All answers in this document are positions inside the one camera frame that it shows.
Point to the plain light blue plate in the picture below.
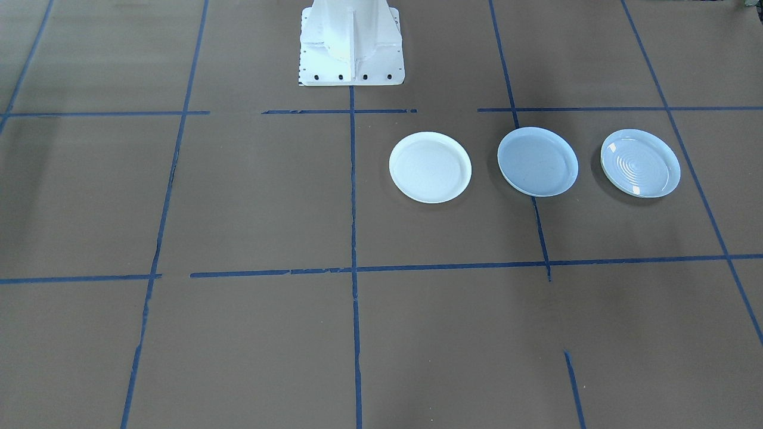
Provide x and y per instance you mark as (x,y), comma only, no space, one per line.
(537,162)

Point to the white plate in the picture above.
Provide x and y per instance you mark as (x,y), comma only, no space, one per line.
(430,168)

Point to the white post with base plate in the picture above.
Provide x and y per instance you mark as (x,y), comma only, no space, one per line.
(351,42)

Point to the light blue ringed plate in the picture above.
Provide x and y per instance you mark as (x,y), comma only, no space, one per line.
(640,163)

